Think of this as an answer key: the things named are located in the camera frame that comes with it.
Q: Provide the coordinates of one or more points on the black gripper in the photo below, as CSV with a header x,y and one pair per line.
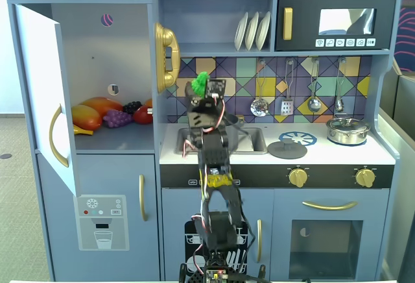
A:
x,y
198,104

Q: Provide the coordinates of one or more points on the green toy pineapple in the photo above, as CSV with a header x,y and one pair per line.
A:
x,y
200,81

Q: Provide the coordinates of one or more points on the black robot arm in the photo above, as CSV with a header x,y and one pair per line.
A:
x,y
217,156

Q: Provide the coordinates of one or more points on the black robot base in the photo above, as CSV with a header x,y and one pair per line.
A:
x,y
223,273

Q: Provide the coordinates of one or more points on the open blue cabinet door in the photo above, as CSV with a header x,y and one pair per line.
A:
x,y
42,78

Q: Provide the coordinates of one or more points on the gold toy telephone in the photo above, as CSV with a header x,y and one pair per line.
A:
x,y
165,56

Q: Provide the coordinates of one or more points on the red toy apple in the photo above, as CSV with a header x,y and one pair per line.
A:
x,y
142,117

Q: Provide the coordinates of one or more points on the metal toy skimmer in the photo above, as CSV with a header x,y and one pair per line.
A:
x,y
259,107

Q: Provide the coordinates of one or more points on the dark toy blackberries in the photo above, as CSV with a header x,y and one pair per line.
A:
x,y
132,107

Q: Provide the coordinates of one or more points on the white toy plate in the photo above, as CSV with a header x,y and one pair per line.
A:
x,y
263,31
251,33
240,33

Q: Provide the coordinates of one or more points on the gray toy sink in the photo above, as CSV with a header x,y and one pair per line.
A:
x,y
256,140

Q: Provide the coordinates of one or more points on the purple toy grapes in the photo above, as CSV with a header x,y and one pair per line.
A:
x,y
117,119

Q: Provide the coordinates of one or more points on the metal toy slotted spatula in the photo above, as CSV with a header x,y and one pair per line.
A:
x,y
287,107

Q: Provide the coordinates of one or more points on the orange red toy mango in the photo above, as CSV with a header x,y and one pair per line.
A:
x,y
103,104

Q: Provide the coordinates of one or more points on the blue toy kitchen unit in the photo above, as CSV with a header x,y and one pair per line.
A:
x,y
129,172

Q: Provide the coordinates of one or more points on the gray pot lid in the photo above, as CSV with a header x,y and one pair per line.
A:
x,y
287,150

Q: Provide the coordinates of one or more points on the dishwasher door with rack sticker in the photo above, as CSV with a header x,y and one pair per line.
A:
x,y
175,205

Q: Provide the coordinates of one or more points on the yellow orange toy fruit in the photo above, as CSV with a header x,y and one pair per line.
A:
x,y
85,117

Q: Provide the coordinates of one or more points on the metal toy ladle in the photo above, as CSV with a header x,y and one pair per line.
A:
x,y
314,104

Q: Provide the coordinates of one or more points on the yellow toy banana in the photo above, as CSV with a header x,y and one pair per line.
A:
x,y
82,131

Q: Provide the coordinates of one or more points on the black toy microwave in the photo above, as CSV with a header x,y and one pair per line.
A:
x,y
301,26

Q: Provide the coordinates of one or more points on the freezer door with dispenser sticker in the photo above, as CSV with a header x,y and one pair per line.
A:
x,y
97,176

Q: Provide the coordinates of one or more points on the gold stove knob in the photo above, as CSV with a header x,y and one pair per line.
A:
x,y
365,177
298,177

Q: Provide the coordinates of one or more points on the oven door with window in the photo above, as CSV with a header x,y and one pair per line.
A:
x,y
282,208

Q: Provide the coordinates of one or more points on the metal toy spoon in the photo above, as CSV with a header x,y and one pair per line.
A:
x,y
339,103

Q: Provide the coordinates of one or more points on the steel toy pot with lid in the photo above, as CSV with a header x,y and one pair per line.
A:
x,y
347,132

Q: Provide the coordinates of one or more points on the black floor disc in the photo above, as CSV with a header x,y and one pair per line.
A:
x,y
6,156

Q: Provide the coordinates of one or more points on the black wrist camera board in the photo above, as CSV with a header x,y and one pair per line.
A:
x,y
216,87

